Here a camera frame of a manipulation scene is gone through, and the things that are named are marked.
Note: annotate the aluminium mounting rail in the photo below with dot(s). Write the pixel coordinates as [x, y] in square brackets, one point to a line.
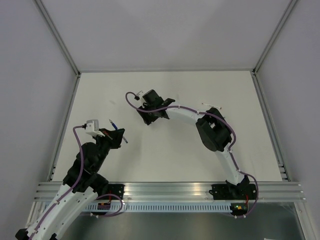
[268, 192]

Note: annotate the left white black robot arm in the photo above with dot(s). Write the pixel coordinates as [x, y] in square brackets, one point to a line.
[80, 187]

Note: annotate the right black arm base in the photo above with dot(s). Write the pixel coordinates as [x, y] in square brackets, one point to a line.
[227, 192]

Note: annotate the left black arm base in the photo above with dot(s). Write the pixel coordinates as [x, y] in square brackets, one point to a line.
[112, 191]

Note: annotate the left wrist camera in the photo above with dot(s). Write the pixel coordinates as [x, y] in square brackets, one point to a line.
[92, 128]

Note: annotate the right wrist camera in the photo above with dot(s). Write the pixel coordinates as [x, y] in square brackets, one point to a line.
[138, 95]

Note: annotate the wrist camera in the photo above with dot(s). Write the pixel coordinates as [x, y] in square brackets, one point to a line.
[92, 128]
[138, 95]

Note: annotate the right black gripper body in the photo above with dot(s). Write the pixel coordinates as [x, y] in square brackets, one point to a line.
[148, 117]

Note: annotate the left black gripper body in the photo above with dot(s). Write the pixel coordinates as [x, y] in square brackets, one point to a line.
[110, 141]

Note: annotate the white red-tipped marker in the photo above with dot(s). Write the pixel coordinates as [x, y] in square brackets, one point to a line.
[211, 105]

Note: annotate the white slotted cable duct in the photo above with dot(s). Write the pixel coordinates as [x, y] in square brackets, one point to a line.
[159, 207]

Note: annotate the right aluminium frame post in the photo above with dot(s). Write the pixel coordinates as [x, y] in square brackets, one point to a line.
[275, 34]

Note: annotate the aluminium frame post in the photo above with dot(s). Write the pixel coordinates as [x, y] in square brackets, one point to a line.
[56, 35]
[275, 34]

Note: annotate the left aluminium frame post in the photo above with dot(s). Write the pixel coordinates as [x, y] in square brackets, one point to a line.
[56, 35]

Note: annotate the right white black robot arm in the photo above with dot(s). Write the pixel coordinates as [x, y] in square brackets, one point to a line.
[214, 132]

